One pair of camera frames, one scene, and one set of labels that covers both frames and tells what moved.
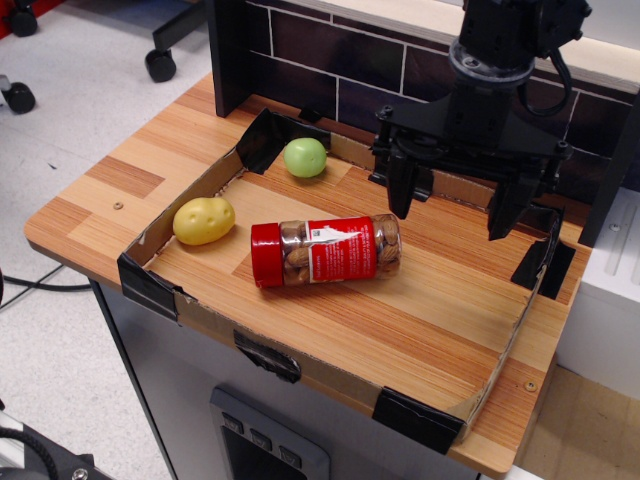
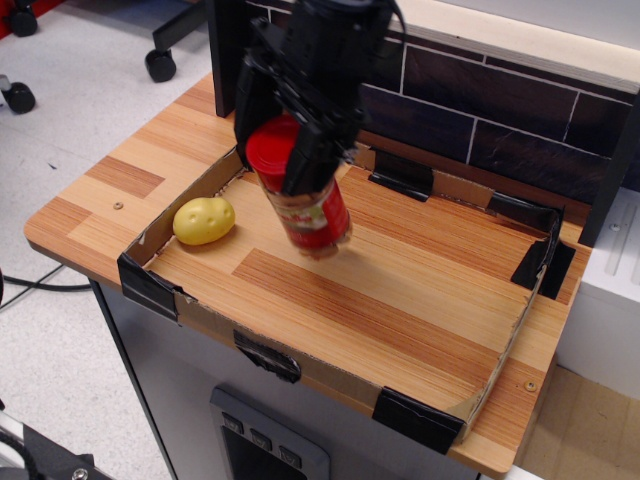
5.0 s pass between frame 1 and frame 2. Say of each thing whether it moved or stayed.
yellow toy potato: stayed
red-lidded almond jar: moved
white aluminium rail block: stayed
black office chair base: stayed
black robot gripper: moved
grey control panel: stayed
